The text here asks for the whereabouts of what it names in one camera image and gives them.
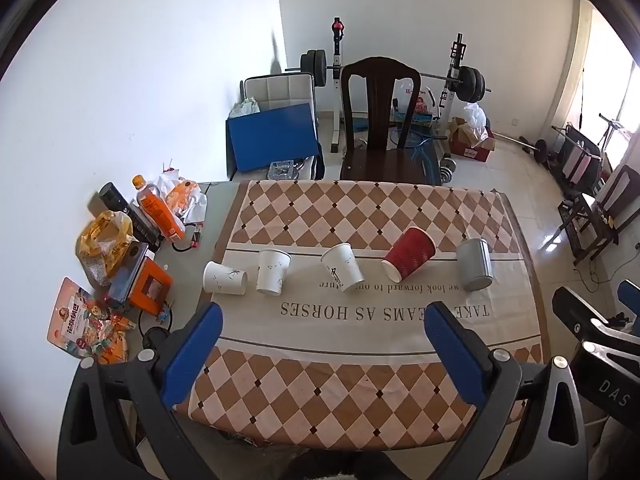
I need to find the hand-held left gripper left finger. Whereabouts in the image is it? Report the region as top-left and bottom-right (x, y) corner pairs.
(57, 302), (224, 480)

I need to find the checkered tablecloth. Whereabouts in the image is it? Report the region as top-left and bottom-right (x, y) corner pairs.
(187, 180), (544, 449)

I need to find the white plastic bag red print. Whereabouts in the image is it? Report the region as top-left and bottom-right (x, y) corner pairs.
(392, 78), (435, 122)

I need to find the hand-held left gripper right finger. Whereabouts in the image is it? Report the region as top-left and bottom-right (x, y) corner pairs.
(424, 301), (589, 480)

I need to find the colourful snack packet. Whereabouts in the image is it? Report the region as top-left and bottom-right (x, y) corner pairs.
(47, 277), (137, 365)

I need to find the white padded chair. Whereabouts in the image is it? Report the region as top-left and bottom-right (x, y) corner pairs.
(243, 72), (321, 181)

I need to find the orange snack bag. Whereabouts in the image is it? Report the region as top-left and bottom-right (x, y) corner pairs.
(165, 179), (201, 218)

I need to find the dark wooden chair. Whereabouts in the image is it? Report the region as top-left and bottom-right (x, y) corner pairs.
(339, 56), (444, 187)

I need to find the white squat rack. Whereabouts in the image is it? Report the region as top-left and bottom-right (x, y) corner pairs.
(327, 17), (466, 153)

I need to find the black drying rack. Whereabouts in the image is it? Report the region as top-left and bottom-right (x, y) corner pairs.
(547, 122), (617, 197)

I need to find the barbell with black plates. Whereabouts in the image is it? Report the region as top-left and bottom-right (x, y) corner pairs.
(285, 49), (492, 102)

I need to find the clear plastic bag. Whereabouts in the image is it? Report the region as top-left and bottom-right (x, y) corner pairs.
(462, 102), (489, 142)

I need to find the black cable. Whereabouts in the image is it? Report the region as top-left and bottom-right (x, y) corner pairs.
(172, 227), (202, 252)

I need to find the grey ribbed cup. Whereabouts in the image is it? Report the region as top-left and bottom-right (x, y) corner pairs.
(456, 238), (496, 292)

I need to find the dark wooden stool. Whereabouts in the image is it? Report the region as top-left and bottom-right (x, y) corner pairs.
(559, 164), (640, 267)

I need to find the black cylindrical bottle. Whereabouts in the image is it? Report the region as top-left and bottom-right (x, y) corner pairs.
(98, 182), (162, 252)

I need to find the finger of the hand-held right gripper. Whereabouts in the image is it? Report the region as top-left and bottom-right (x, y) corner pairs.
(616, 280), (640, 313)
(552, 286), (640, 357)

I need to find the orange drink bottle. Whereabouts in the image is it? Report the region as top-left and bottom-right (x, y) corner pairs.
(132, 175), (186, 242)

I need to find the blue badminton racket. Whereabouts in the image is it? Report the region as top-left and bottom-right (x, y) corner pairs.
(389, 129), (449, 152)

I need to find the yellow plastic bag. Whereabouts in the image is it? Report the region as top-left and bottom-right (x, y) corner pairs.
(76, 211), (135, 288)

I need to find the crumpled white paper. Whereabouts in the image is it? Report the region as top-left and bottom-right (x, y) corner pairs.
(152, 167), (209, 225)

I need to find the cardboard box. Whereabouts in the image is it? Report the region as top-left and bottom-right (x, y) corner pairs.
(446, 117), (497, 163)

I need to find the orange box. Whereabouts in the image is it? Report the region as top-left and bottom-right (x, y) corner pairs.
(107, 242), (174, 311)

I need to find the white paper cup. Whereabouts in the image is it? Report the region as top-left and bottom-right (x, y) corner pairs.
(256, 249), (292, 296)
(203, 260), (248, 296)
(320, 243), (365, 293)

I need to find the red ribbed paper cup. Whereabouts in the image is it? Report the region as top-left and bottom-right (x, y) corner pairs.
(382, 226), (437, 284)

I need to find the blue board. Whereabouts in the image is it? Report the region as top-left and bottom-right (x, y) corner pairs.
(227, 103), (321, 174)

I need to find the floor barbell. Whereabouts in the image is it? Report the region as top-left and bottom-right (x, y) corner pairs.
(494, 132), (552, 164)

